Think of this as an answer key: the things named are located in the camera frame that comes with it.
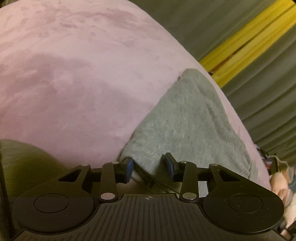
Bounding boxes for grey pleated curtain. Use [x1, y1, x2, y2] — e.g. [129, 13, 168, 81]
[135, 1, 295, 163]

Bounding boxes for grey sweat pants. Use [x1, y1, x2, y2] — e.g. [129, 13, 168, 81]
[1, 69, 259, 240]

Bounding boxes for yellow curtain strip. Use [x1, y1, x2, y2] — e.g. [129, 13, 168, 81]
[199, 0, 295, 87]

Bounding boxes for pink plush toy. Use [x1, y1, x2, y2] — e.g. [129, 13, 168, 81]
[270, 167, 295, 229]

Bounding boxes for pink fleece blanket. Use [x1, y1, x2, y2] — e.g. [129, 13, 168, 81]
[1, 1, 270, 188]

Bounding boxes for clutter pile beside bed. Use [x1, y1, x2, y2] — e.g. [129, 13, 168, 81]
[256, 145, 289, 175]

